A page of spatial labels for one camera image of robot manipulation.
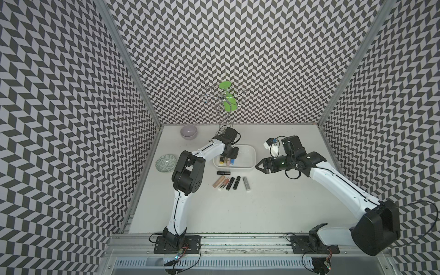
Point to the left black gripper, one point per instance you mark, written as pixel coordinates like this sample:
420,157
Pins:
234,156

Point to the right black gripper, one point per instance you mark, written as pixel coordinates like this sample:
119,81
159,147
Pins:
266,165

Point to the white plastic storage box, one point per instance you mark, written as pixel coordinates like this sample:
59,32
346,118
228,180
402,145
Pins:
246,159

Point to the silver lipstick tube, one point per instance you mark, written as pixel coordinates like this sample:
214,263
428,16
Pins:
246,183

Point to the black lipstick with gold band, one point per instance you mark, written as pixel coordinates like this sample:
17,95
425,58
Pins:
236,183

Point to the black lipstick with silver band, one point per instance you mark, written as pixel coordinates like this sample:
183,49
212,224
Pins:
230,183

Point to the pink and silver lipstick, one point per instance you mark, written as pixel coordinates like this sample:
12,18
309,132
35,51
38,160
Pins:
224,183

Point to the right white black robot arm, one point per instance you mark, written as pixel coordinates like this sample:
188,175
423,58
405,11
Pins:
378,224

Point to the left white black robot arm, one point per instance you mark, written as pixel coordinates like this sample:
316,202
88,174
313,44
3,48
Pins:
187,179

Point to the beige lipstick tube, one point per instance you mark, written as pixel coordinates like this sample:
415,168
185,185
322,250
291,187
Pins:
219,181

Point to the small lilac bowl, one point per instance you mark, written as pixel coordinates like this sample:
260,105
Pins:
189,132

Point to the chrome stand with green leaves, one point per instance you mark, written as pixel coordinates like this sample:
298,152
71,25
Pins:
226,99

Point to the green patterned glass plate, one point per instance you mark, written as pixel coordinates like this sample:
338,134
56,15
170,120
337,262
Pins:
166,163

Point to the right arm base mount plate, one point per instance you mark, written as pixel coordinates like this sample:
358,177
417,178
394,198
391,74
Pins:
303,244

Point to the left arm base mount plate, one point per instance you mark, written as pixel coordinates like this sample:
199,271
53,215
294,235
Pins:
190,245

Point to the aluminium front rail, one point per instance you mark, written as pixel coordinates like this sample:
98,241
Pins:
223,244

